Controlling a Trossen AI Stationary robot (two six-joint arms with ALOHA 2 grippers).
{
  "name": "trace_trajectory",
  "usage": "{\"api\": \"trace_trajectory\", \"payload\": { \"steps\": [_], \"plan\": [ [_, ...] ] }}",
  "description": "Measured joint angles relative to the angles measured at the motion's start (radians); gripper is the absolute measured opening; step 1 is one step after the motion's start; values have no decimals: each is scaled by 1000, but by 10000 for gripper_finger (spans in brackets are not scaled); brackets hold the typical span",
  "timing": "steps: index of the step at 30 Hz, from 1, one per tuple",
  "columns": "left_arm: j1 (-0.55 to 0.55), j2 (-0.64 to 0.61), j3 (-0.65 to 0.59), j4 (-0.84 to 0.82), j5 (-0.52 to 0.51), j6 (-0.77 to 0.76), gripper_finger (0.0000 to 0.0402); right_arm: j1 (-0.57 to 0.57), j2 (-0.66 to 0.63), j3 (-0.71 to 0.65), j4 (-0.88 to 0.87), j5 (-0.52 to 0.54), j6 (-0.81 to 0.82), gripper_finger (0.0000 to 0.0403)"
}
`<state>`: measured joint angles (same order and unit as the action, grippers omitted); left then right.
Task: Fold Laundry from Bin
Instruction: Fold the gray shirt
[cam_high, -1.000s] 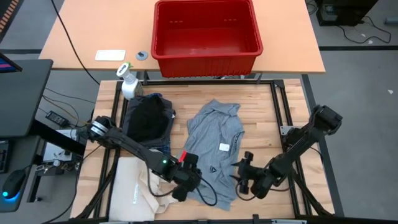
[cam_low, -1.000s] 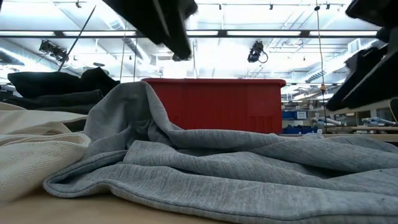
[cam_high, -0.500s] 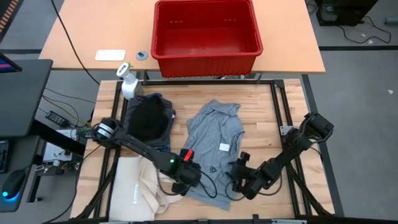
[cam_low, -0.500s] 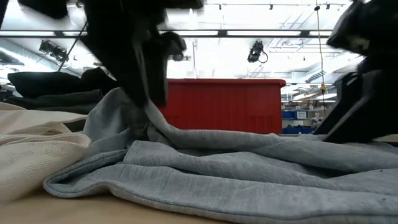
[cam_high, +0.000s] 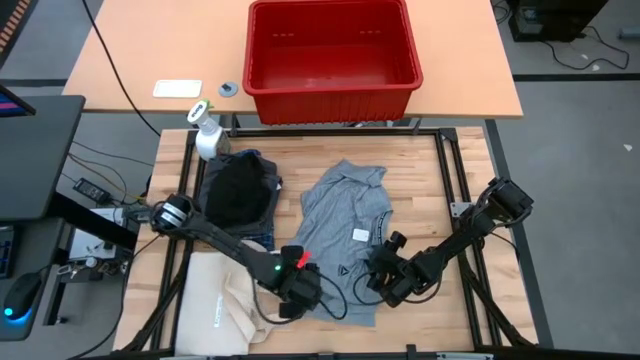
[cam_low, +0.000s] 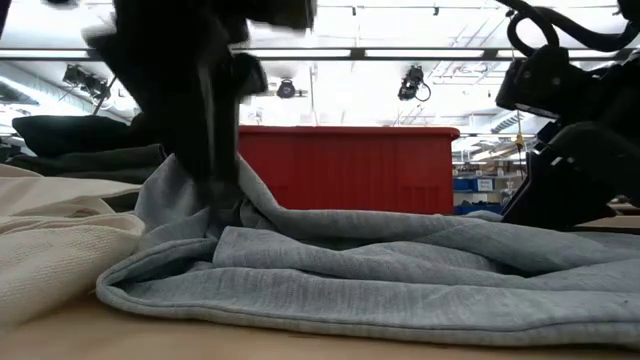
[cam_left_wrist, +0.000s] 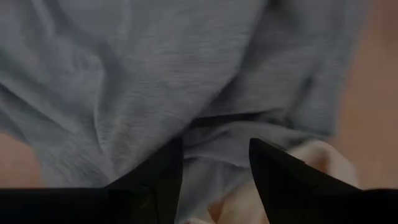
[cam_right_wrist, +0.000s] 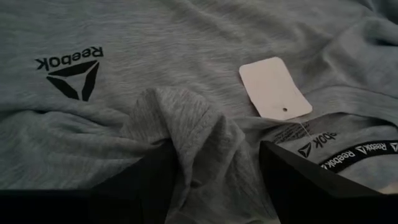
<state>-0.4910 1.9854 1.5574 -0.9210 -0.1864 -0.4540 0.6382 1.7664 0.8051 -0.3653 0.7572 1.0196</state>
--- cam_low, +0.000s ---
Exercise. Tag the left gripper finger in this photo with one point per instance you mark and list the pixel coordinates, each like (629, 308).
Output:
(202, 150)
(227, 150)

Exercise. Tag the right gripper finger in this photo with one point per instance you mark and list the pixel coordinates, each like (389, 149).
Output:
(560, 200)

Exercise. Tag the dark grey garment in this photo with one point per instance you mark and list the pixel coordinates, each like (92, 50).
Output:
(100, 162)

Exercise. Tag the black garment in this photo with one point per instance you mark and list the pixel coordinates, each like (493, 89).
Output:
(75, 135)

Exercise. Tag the red plastic laundry bin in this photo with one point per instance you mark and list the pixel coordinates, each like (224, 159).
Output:
(350, 170)

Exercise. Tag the light grey small cloth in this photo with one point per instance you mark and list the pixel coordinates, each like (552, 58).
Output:
(350, 280)

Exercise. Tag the blue bin with white label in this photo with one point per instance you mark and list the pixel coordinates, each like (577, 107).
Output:
(472, 184)

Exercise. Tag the light wooden desk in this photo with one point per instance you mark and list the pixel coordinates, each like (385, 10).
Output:
(610, 222)

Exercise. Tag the blue storage box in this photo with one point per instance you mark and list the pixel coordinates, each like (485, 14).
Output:
(477, 209)

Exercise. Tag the cream canvas tote bag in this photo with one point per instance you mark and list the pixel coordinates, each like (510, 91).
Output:
(50, 260)

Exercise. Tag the round black ceiling camera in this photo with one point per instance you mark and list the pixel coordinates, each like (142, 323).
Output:
(286, 89)

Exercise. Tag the black ceiling camera rig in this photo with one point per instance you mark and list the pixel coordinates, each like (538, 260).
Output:
(85, 80)

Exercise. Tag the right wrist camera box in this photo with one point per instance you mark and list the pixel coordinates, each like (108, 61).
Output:
(540, 80)

